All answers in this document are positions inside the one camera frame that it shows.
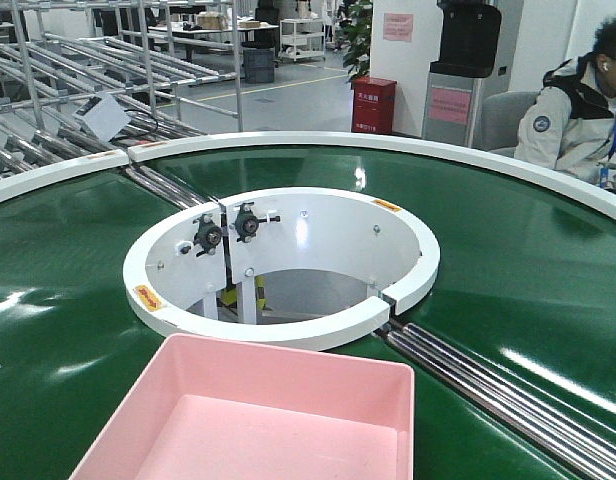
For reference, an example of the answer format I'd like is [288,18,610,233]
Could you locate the black bearing mount left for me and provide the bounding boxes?
[193,214,223,257]

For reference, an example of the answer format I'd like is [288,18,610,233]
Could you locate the green potted plant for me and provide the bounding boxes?
[340,0,373,84]

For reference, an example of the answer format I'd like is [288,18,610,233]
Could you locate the white outer conveyor rim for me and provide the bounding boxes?
[0,131,616,221]

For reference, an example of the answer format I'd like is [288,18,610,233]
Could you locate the metal roller rack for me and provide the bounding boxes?
[0,1,244,180]

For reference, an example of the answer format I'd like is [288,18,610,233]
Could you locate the white control box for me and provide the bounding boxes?
[73,93,130,142]

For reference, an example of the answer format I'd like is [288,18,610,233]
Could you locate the pink plastic bin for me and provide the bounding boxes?
[73,334,414,479]

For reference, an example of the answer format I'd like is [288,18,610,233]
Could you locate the grey sign stand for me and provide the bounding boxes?
[422,72,484,147]

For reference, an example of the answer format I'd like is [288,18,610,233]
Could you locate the red fire extinguisher box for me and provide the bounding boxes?
[351,76,397,134]

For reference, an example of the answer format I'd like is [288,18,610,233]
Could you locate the black bearing mount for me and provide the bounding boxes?
[234,202,281,243]
[193,214,223,257]

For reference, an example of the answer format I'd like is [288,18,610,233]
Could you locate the white shelf cart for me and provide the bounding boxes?
[278,18,325,62]

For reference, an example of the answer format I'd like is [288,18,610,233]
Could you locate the steel conveyor rollers left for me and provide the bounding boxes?
[123,164,207,209]

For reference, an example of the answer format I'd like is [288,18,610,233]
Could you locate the steel conveyor rollers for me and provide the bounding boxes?
[123,164,207,209]
[383,317,616,479]

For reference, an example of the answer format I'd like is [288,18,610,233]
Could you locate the grey chair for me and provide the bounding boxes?
[476,91,539,158]

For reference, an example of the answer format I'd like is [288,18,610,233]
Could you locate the black wall-mounted box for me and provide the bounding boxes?
[430,1,502,78]

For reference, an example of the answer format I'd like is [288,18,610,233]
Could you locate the dark grey crate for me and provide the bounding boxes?
[242,47,275,84]

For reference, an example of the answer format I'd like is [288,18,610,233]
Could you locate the seated person white jacket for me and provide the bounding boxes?
[513,17,616,194]

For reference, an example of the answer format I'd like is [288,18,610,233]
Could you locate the white inner conveyor ring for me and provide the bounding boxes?
[122,186,441,352]

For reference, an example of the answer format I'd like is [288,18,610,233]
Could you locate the black bearing mount right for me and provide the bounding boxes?
[234,202,281,243]

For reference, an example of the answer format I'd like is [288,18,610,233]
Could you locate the steel conveyor rollers right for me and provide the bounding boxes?
[383,317,616,479]

